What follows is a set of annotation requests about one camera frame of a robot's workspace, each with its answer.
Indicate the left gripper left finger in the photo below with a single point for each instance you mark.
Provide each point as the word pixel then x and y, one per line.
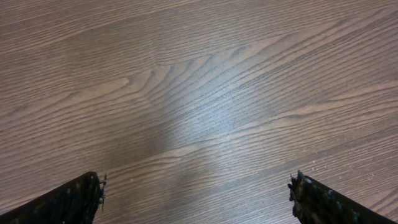
pixel 75 202

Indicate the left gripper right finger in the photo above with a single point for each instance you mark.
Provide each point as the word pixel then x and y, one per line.
pixel 316 203

